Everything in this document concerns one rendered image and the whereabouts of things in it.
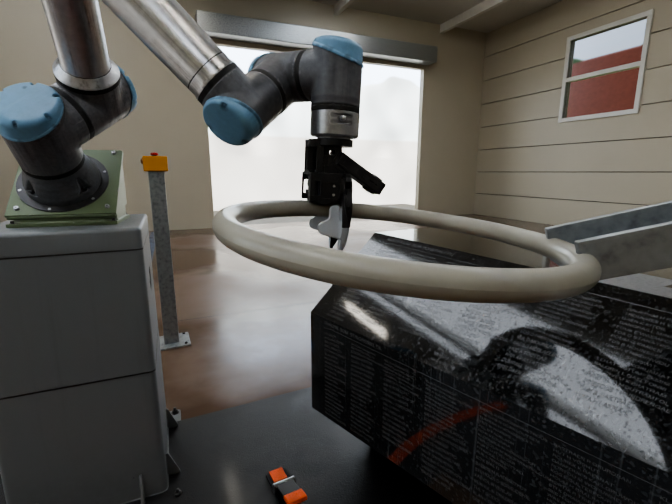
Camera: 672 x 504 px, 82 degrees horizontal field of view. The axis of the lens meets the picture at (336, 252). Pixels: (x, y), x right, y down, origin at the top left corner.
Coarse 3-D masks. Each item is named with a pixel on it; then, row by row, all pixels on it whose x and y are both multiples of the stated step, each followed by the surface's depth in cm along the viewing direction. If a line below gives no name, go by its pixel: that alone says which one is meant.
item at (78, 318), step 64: (0, 256) 94; (64, 256) 99; (128, 256) 105; (0, 320) 96; (64, 320) 102; (128, 320) 108; (0, 384) 99; (64, 384) 105; (128, 384) 111; (0, 448) 101; (64, 448) 108; (128, 448) 115
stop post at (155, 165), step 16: (144, 160) 202; (160, 160) 205; (160, 176) 209; (160, 192) 210; (160, 208) 211; (160, 224) 213; (160, 240) 214; (160, 256) 216; (160, 272) 217; (160, 288) 219; (176, 320) 226; (160, 336) 237; (176, 336) 228
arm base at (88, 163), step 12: (84, 156) 108; (84, 168) 108; (96, 168) 114; (24, 180) 104; (36, 180) 102; (48, 180) 102; (60, 180) 103; (72, 180) 105; (84, 180) 108; (96, 180) 112; (36, 192) 104; (48, 192) 104; (60, 192) 105; (72, 192) 107; (84, 192) 109; (48, 204) 107; (60, 204) 107
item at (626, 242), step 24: (600, 216) 54; (624, 216) 53; (648, 216) 52; (576, 240) 45; (600, 240) 44; (624, 240) 43; (648, 240) 43; (600, 264) 44; (624, 264) 44; (648, 264) 43
